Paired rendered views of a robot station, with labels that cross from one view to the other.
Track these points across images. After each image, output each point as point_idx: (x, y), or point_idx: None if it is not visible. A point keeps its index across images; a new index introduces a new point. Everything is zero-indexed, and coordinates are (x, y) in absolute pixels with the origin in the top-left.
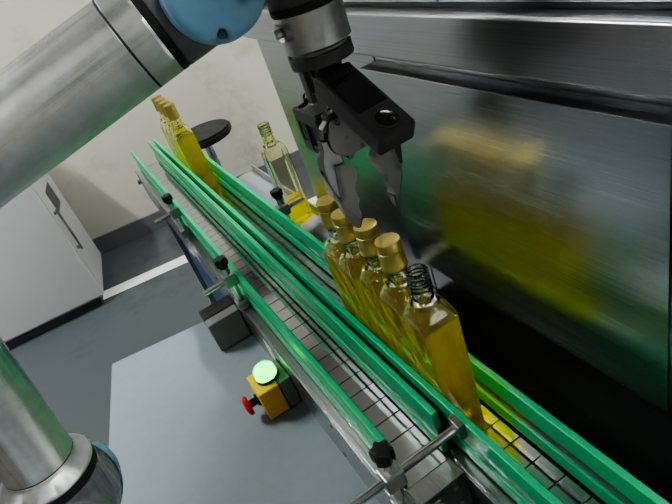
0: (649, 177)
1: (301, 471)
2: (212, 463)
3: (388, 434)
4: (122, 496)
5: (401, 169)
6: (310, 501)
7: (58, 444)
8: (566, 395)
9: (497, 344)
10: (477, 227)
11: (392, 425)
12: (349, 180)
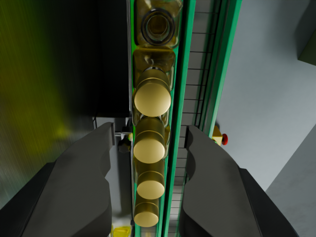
0: None
1: (226, 87)
2: (253, 125)
3: (202, 40)
4: (294, 141)
5: (63, 152)
6: (235, 67)
7: None
8: None
9: (92, 55)
10: (35, 56)
11: (195, 44)
12: (210, 190)
